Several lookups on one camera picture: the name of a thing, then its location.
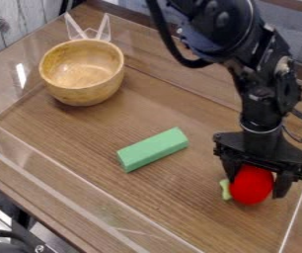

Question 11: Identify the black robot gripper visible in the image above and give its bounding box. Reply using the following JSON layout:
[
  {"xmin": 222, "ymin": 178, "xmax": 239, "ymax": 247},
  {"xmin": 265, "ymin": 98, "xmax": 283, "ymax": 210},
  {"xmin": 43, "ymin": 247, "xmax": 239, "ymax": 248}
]
[{"xmin": 213, "ymin": 126, "xmax": 302, "ymax": 200}]

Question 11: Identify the red plush fruit green leaf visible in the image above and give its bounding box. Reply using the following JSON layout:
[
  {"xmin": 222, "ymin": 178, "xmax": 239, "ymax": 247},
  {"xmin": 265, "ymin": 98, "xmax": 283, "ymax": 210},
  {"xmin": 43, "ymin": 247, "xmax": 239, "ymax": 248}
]
[{"xmin": 221, "ymin": 164, "xmax": 274, "ymax": 206}]

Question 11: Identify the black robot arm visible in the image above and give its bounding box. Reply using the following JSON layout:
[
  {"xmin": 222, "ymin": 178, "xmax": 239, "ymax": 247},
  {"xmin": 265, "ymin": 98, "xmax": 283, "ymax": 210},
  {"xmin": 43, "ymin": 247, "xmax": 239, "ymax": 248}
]
[{"xmin": 147, "ymin": 0, "xmax": 302, "ymax": 199}]

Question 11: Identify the green rectangular foam block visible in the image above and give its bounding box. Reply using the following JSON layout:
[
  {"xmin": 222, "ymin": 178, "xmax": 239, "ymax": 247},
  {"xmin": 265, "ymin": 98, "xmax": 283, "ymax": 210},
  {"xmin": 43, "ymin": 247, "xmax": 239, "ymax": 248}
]
[{"xmin": 118, "ymin": 127, "xmax": 190, "ymax": 173}]

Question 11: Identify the light wooden bowl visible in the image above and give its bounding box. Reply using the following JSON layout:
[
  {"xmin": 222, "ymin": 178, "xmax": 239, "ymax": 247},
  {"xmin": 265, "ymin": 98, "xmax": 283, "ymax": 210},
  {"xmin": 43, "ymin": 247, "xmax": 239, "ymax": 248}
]
[{"xmin": 40, "ymin": 40, "xmax": 126, "ymax": 107}]

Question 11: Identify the black metal stand base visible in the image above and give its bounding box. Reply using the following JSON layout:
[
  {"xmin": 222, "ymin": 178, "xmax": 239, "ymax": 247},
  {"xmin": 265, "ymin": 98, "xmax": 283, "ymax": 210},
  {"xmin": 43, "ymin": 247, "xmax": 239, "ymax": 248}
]
[{"xmin": 11, "ymin": 210, "xmax": 58, "ymax": 253}]

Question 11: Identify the clear acrylic tray enclosure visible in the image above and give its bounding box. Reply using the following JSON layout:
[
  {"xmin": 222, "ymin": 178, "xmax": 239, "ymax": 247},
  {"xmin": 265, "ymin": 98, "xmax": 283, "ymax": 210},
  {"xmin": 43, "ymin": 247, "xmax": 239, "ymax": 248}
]
[{"xmin": 0, "ymin": 7, "xmax": 302, "ymax": 253}]

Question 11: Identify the clear acrylic corner bracket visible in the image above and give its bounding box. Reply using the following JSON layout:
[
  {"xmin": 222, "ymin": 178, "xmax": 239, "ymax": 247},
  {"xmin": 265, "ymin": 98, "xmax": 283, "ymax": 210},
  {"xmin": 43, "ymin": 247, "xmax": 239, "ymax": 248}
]
[{"xmin": 64, "ymin": 13, "xmax": 112, "ymax": 42}]

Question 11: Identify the black cable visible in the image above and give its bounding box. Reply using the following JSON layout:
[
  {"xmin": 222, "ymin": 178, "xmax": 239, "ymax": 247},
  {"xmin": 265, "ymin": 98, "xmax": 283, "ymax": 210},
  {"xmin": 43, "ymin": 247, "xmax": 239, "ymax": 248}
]
[{"xmin": 0, "ymin": 228, "xmax": 32, "ymax": 253}]

